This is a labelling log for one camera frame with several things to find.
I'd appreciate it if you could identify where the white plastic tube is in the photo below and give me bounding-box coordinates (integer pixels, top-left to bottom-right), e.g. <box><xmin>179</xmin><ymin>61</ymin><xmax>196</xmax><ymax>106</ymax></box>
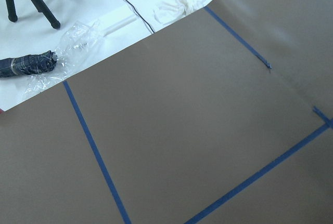
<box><xmin>100</xmin><ymin>5</ymin><xmax>137</xmax><ymax>37</ymax></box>

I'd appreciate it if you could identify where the crumpled white tissue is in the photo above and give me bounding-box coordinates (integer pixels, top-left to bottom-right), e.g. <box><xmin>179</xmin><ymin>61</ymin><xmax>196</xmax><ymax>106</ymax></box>
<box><xmin>153</xmin><ymin>0</ymin><xmax>206</xmax><ymax>25</ymax></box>

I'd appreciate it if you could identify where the crumpled clear plastic wrap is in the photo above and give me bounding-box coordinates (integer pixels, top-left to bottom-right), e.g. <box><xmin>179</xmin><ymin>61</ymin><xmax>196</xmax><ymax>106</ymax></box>
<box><xmin>22</xmin><ymin>20</ymin><xmax>102</xmax><ymax>100</ymax></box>

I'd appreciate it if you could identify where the folded dark blue umbrella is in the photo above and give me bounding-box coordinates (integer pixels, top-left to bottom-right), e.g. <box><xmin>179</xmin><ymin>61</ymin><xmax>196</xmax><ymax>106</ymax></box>
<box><xmin>1</xmin><ymin>50</ymin><xmax>58</xmax><ymax>78</ymax></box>

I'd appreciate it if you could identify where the black cable on table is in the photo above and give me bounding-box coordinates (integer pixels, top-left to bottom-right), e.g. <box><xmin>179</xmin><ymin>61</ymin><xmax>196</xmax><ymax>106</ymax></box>
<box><xmin>113</xmin><ymin>0</ymin><xmax>156</xmax><ymax>33</ymax></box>

